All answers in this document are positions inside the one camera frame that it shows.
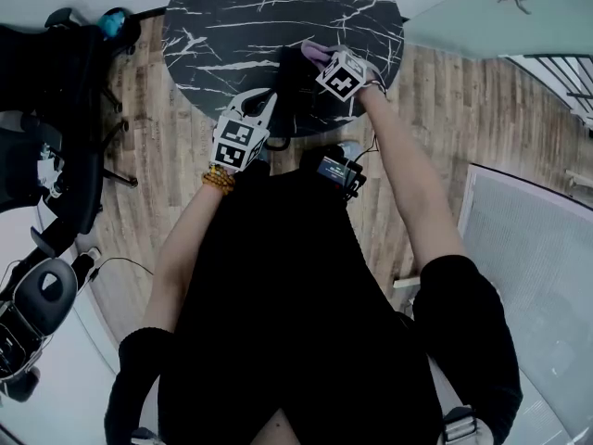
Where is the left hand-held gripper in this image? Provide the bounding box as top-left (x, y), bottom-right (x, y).
top-left (210, 88), bottom-right (279, 174)

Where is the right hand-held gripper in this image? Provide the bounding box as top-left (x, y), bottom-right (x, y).
top-left (315, 50), bottom-right (381, 103)

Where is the purple cloth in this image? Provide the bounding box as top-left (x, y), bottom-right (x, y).
top-left (300, 40), bottom-right (337, 67)

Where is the black rectangular device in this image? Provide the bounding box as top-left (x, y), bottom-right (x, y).
top-left (276, 45), bottom-right (325, 106)

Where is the person's right forearm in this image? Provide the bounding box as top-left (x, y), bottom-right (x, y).
top-left (356, 85), bottom-right (467, 271)

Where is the person's left forearm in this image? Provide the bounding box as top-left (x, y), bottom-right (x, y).
top-left (141, 187), bottom-right (233, 336)

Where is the black battery pack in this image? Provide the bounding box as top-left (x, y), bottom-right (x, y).
top-left (316, 148), bottom-right (368, 201)

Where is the teal round object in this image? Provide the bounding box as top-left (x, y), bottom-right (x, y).
top-left (99, 9), bottom-right (127, 42)

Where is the frosted glass door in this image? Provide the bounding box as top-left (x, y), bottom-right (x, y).
top-left (402, 0), bottom-right (593, 62)

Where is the person's black clothing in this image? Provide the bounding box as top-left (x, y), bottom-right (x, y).
top-left (104, 158), bottom-right (524, 445)

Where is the white black device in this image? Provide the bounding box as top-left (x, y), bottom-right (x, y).
top-left (36, 144), bottom-right (66, 199)

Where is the black office chair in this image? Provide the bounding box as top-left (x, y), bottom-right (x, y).
top-left (0, 111), bottom-right (139, 259)
top-left (0, 6), bottom-right (143, 115)

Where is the black railing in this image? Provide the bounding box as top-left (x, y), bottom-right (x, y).
top-left (499, 53), bottom-right (593, 129)

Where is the grey black machine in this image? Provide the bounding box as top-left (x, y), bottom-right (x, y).
top-left (0, 257), bottom-right (79, 402)

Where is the white-framed frosted glass panel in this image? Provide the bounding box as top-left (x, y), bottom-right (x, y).
top-left (456, 162), bottom-right (593, 445)

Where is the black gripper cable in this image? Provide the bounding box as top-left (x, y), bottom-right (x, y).
top-left (354, 74), bottom-right (388, 158)

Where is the brown bead bracelet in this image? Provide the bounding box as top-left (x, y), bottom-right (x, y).
top-left (201, 164), bottom-right (236, 197)

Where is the black floor cable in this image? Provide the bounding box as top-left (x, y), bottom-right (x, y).
top-left (87, 256), bottom-right (155, 283)

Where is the grey strap buckle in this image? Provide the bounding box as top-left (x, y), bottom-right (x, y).
top-left (131, 426), bottom-right (166, 445)
top-left (442, 405), bottom-right (478, 445)

